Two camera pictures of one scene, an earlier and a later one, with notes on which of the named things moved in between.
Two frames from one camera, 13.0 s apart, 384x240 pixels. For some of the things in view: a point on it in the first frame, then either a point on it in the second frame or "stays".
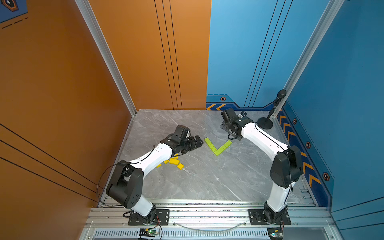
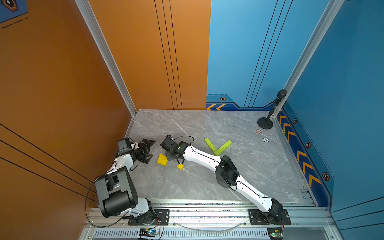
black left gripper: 193,145 → 145,149
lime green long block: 208,141 stays
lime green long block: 212,147 stays
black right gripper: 224,126 → 168,157
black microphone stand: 266,123 stays
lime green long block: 221,149 stays
